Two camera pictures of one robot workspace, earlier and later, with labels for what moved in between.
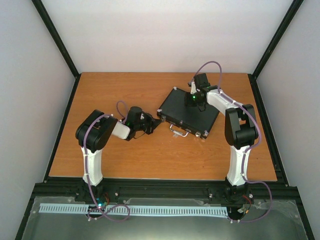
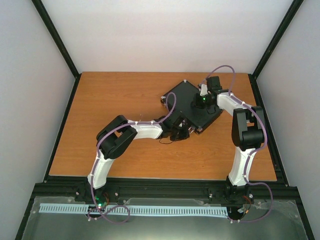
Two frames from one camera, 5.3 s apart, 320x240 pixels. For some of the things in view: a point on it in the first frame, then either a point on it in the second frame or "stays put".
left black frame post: [46, 18] stays put
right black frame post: [293, 9] stays put
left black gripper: [153, 123] → [185, 135]
